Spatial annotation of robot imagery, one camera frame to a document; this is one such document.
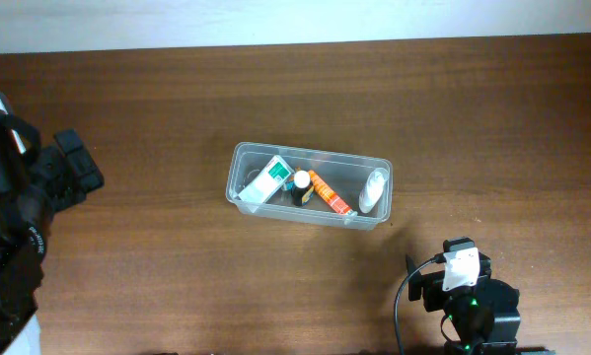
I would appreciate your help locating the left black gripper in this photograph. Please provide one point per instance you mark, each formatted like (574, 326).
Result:
(56, 162)

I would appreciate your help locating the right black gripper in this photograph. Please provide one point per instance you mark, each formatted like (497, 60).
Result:
(431, 285)

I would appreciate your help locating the white spray bottle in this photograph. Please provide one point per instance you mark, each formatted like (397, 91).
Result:
(372, 190)

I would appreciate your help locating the orange tablet tube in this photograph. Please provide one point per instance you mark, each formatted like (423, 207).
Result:
(332, 199)

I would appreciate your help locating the dark bottle white cap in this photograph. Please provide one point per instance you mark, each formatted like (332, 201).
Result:
(302, 188)

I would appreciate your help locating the white green medicine box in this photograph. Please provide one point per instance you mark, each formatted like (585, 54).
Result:
(274, 174)

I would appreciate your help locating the small gold-lid jar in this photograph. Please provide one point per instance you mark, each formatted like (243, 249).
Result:
(290, 181)

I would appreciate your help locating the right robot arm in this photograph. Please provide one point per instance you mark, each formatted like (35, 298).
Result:
(485, 316)

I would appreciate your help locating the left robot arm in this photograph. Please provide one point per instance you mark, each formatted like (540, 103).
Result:
(34, 186)

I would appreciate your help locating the clear plastic container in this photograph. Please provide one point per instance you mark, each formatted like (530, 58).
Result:
(346, 174)

